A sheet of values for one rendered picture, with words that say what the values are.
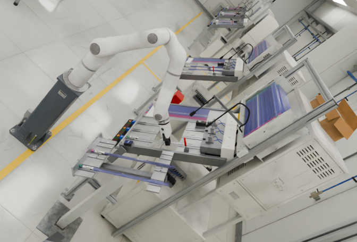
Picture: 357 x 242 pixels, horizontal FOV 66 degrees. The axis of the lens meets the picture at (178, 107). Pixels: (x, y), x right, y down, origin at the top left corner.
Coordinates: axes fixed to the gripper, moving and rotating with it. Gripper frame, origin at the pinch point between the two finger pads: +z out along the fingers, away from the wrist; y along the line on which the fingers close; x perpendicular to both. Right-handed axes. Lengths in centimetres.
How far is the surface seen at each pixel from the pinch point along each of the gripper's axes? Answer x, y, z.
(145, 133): 19.3, 8.6, -1.7
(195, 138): -16.5, 11.8, 4.5
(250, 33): -49, 460, 23
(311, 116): -86, -14, -23
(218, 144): -34.3, -1.8, 1.5
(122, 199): 41, -10, 43
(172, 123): 43, 135, 58
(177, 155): -8.8, -10.0, 3.6
